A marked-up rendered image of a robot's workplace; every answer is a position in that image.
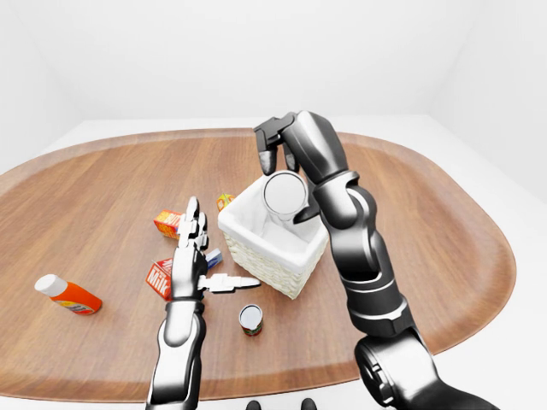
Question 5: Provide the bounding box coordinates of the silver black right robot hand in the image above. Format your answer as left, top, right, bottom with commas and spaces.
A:
253, 109, 361, 226

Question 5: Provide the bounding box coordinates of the small red green tin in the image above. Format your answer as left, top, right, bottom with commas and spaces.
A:
238, 303, 264, 337

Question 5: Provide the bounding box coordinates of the orange printed food box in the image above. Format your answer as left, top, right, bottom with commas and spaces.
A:
153, 209, 185, 240

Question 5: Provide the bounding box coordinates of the white woven basket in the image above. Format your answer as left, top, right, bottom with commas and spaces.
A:
216, 172, 331, 301

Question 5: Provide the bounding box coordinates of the tin with white lid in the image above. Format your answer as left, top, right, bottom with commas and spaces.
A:
262, 169, 310, 227

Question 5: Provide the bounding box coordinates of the red white milk carton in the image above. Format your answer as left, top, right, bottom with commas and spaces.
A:
145, 257, 174, 302

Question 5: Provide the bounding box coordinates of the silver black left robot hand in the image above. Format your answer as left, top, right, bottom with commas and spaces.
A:
170, 196, 262, 302

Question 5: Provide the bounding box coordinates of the orange bottle with white cap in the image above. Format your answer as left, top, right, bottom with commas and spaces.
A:
33, 273, 103, 317

